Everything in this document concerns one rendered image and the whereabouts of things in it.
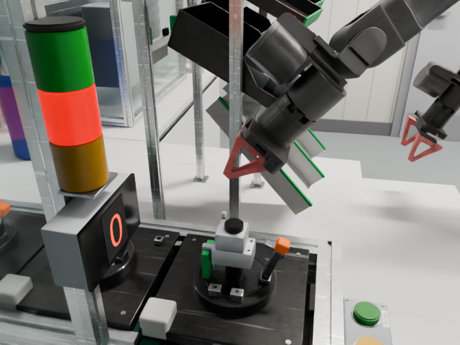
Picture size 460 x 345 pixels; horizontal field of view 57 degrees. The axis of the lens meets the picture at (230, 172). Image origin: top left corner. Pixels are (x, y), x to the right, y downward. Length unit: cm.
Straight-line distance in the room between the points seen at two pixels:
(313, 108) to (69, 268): 33
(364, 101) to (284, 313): 325
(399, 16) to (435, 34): 318
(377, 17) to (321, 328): 44
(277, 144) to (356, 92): 326
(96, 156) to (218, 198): 76
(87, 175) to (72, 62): 11
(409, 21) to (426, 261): 61
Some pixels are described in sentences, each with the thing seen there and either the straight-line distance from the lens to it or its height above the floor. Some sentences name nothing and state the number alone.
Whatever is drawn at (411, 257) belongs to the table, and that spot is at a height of 86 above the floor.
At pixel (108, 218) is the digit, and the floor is 123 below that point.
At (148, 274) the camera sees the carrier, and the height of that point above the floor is 97.
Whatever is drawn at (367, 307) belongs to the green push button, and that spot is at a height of 97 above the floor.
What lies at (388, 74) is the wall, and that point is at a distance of 379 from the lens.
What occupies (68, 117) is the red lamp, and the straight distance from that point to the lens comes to 40.
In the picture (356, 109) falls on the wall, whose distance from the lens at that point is 384.
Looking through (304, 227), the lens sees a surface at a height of 86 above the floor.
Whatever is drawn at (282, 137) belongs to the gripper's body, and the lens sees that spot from 55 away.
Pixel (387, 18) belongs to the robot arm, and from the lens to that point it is 55.
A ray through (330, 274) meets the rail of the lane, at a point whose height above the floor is 95.
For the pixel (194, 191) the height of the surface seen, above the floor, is 86.
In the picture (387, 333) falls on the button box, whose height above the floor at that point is 96.
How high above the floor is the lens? 147
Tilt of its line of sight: 28 degrees down
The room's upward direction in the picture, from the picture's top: straight up
